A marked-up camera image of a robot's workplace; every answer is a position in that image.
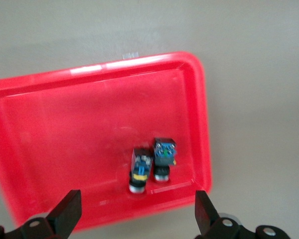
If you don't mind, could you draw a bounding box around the red plastic tray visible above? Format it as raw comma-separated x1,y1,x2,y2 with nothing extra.
0,51,213,234

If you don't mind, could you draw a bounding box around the red button switch green mark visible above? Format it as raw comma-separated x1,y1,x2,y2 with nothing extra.
151,137,177,183

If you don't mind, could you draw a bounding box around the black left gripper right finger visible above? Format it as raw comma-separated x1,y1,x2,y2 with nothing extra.
194,190,290,239

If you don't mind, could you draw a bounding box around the clear tape piece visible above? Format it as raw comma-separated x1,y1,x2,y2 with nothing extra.
122,51,140,60

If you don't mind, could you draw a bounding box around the red button switch yellow label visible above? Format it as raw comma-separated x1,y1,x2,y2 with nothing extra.
128,147,154,194

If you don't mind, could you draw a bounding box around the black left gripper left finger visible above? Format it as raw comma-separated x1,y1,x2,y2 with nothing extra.
0,189,83,239

